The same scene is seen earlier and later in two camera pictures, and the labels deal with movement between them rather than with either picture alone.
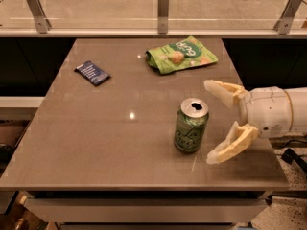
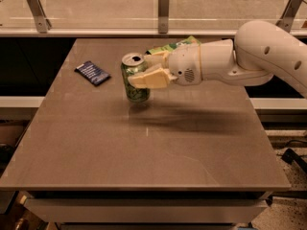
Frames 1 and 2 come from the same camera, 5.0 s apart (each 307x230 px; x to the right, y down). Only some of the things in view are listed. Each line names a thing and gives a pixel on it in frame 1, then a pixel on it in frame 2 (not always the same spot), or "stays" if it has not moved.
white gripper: x=267 y=109 → x=184 y=64
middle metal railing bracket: x=163 y=11 stays
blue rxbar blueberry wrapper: x=92 y=73 stays
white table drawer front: x=147 y=210 stays
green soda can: x=192 y=118 → x=133 y=63
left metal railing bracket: x=42 y=23 stays
